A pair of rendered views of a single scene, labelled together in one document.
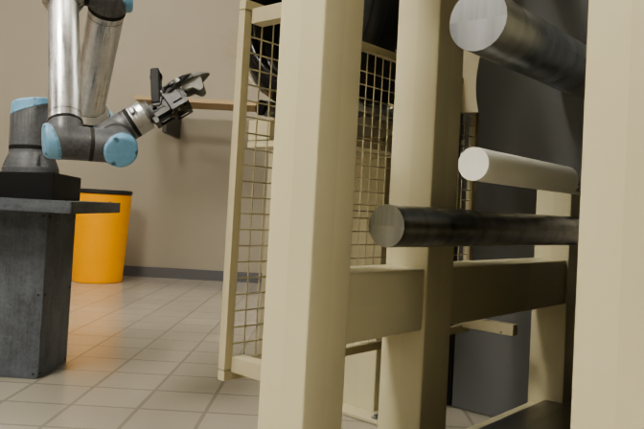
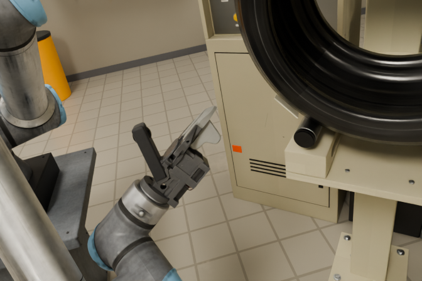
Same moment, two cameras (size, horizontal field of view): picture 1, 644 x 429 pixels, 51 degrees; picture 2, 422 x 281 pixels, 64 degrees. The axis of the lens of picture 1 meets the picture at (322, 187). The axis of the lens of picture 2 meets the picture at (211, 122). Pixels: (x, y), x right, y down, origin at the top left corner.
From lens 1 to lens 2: 160 cm
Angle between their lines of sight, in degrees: 32
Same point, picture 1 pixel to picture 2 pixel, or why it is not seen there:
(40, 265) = not seen: hidden behind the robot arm
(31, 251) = not seen: hidden behind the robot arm
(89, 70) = (16, 93)
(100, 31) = (10, 61)
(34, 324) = not seen: outside the picture
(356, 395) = (366, 272)
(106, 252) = (53, 81)
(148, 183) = (54, 15)
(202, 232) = (108, 39)
